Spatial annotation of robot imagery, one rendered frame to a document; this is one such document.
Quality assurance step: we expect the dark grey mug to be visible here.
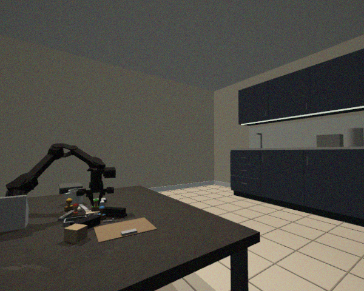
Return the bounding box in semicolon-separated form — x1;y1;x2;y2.
64;188;83;205

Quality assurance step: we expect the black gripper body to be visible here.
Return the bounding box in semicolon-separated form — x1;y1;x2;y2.
76;179;114;196

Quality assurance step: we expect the green and brown rubber stamp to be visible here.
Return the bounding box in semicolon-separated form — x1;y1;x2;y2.
92;199;100;212

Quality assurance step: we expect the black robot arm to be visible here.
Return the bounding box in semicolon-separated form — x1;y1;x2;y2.
5;144;116;197

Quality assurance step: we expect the tan flat board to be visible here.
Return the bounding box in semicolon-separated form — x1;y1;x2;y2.
94;217;157;243

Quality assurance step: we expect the tan cardboard box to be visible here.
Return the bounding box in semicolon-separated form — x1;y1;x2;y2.
63;223;88;243

